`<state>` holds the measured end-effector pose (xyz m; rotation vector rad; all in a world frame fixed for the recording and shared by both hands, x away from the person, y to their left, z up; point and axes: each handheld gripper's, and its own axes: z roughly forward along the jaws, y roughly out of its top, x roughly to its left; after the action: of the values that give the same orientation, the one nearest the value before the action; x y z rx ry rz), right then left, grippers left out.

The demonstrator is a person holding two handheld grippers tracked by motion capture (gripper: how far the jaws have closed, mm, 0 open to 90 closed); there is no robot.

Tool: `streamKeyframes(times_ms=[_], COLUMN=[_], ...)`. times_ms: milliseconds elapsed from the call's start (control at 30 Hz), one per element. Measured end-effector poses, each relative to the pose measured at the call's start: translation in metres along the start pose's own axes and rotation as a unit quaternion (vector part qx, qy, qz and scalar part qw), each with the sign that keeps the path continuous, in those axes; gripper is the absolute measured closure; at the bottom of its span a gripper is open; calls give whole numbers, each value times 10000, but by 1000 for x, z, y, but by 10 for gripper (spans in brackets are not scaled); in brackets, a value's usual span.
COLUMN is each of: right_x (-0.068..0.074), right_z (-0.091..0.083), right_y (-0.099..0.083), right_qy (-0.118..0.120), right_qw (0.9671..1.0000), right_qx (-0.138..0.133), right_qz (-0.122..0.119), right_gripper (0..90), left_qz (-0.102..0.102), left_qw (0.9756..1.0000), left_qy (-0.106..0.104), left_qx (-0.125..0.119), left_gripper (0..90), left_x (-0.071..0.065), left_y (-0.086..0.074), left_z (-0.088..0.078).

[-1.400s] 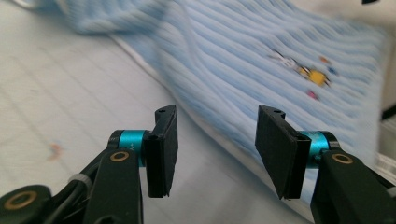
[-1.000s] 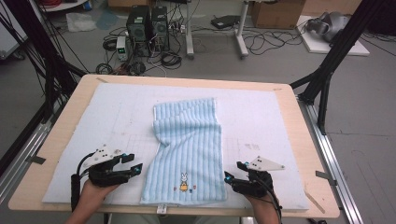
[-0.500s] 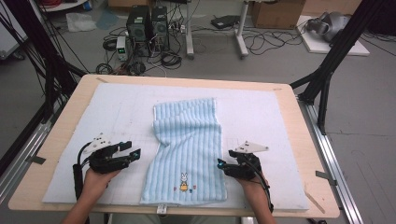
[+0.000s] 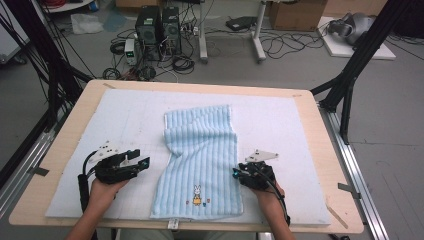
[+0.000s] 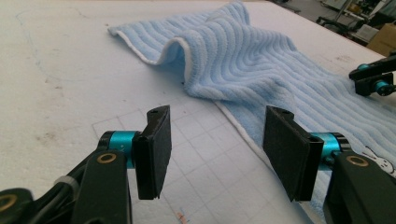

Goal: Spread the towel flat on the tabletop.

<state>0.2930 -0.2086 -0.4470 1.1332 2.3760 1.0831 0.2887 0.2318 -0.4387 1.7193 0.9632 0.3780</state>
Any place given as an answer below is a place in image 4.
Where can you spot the black metal frame stand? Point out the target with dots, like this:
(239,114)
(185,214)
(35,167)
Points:
(43,50)
(360,53)

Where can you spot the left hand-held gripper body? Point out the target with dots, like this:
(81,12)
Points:
(113,170)

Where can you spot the person's left hand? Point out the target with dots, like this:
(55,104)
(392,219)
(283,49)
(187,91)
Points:
(103,191)

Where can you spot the aluminium rail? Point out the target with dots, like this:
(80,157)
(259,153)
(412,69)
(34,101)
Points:
(356,173)
(23,166)

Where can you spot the cardboard box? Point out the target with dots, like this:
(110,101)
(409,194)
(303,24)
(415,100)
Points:
(296,15)
(353,6)
(136,3)

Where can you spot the clear plastic bag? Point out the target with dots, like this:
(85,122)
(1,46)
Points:
(86,24)

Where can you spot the grey helmet device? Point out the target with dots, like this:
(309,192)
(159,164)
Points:
(355,26)

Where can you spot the black flat device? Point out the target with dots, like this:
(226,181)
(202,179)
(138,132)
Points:
(240,23)

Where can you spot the white foam mat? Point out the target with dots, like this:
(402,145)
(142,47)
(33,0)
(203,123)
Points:
(116,113)

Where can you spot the light blue striped towel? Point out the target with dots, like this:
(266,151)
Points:
(200,160)

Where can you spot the person's right hand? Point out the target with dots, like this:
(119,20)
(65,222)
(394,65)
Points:
(270,198)

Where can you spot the black tape strip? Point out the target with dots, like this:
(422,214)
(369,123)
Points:
(348,190)
(40,171)

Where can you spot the black computer tower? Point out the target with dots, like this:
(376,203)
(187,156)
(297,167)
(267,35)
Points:
(171,30)
(148,33)

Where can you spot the white power supply box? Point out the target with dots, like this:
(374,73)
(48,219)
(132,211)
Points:
(130,51)

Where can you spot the white desk leg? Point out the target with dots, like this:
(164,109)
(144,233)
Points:
(202,33)
(259,33)

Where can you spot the white floor board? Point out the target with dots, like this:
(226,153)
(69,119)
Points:
(340,50)

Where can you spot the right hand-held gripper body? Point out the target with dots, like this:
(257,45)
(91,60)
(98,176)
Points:
(256,176)

